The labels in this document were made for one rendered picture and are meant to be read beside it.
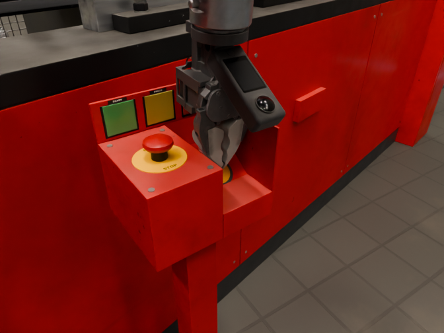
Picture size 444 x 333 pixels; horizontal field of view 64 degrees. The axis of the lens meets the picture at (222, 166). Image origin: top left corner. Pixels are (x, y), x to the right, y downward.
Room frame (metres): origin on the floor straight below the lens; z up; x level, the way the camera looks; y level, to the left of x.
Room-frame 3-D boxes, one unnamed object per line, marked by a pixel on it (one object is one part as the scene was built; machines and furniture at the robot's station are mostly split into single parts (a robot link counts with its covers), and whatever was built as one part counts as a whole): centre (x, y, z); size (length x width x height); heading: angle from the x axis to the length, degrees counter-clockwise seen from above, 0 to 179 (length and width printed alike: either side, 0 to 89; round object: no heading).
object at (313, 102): (1.05, -0.27, 0.59); 0.15 x 0.02 x 0.07; 137
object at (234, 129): (0.48, 0.00, 0.77); 0.06 x 0.03 x 0.09; 36
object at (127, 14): (0.81, 0.09, 0.89); 0.30 x 0.05 x 0.03; 137
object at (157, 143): (0.40, 0.08, 0.79); 0.04 x 0.04 x 0.04
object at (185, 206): (0.44, 0.05, 0.75); 0.20 x 0.16 x 0.18; 126
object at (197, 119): (0.44, 0.02, 0.81); 0.05 x 0.02 x 0.09; 126
